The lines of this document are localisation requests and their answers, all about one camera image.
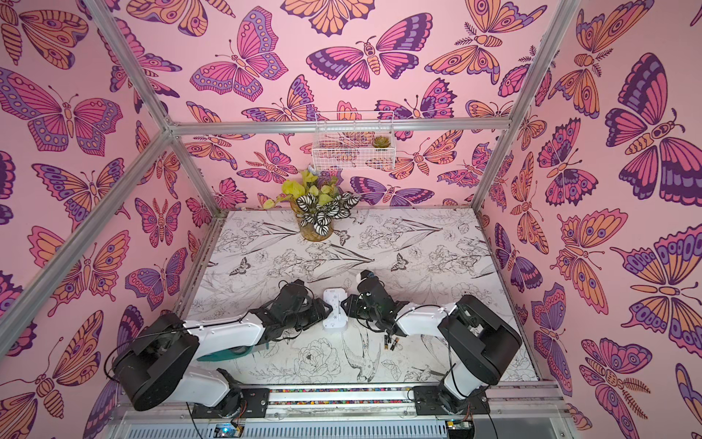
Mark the white wire basket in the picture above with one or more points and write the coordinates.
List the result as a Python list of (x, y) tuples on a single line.
[(343, 140)]

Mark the potted plant yellow glass vase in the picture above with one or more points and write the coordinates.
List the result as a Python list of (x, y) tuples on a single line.
[(317, 202)]

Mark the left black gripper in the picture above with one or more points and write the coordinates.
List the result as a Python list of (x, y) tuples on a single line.
[(318, 312)]

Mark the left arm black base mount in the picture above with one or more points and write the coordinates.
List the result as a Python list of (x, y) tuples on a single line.
[(248, 403)]

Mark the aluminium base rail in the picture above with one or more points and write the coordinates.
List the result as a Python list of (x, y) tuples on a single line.
[(514, 410)]

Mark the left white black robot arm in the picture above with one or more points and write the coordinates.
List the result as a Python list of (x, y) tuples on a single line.
[(162, 364)]

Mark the small succulent in basket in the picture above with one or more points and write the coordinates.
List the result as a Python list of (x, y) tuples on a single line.
[(382, 142)]

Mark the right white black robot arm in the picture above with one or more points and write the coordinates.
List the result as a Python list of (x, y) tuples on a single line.
[(480, 344)]

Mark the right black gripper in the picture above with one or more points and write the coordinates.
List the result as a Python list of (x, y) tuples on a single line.
[(361, 306)]

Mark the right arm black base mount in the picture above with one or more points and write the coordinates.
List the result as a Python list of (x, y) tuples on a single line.
[(436, 400)]

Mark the white digital alarm clock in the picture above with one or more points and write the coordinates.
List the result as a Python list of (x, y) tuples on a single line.
[(337, 320)]

